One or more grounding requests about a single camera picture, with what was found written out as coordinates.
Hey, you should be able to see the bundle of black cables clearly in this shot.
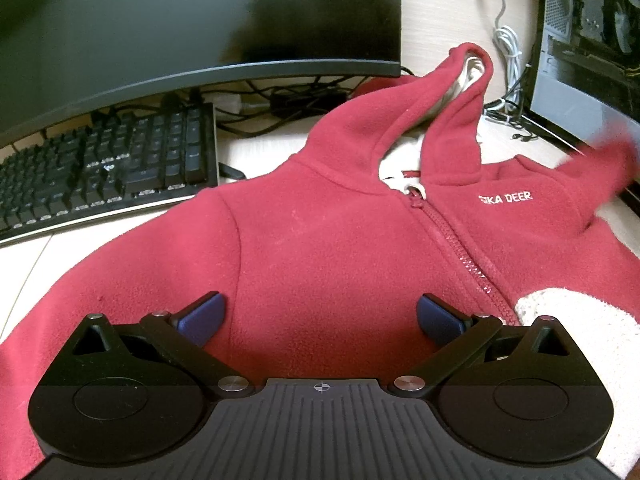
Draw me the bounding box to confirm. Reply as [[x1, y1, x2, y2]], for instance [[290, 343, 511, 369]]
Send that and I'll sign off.
[[186, 74, 366, 138]]

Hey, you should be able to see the black computer monitor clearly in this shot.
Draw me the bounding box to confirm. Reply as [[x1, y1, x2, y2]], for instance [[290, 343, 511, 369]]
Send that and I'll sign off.
[[0, 0, 404, 149]]

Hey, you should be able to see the black keyboard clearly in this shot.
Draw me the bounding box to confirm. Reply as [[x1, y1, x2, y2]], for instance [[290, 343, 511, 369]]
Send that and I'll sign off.
[[0, 102, 221, 249]]

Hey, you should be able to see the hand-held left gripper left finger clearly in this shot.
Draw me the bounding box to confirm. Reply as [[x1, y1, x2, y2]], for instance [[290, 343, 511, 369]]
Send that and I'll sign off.
[[65, 291, 256, 397]]

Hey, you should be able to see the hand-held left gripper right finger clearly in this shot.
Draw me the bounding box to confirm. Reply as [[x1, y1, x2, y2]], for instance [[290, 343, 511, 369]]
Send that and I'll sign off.
[[387, 292, 577, 398]]

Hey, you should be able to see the white cable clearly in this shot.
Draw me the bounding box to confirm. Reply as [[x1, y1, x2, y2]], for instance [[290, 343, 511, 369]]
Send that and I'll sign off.
[[479, 0, 524, 92]]

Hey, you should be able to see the red fleece hoodie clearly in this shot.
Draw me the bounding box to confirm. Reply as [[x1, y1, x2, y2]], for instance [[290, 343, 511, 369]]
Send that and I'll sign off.
[[0, 42, 640, 480]]

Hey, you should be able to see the glass-sided computer case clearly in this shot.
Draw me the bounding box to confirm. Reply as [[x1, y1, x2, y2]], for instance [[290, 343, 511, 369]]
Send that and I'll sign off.
[[529, 0, 640, 160]]

